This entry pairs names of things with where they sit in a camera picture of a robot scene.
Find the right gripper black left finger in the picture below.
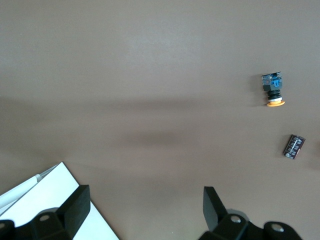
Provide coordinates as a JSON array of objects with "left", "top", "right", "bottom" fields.
[{"left": 14, "top": 184, "right": 91, "bottom": 240}]

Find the small black terminal block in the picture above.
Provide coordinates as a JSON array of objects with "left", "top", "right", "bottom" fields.
[{"left": 283, "top": 134, "right": 306, "bottom": 160}]

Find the orange cap push button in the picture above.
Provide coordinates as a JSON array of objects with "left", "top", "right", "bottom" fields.
[{"left": 261, "top": 71, "right": 286, "bottom": 108}]

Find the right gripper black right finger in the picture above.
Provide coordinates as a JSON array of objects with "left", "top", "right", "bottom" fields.
[{"left": 199, "top": 186, "right": 266, "bottom": 240}]

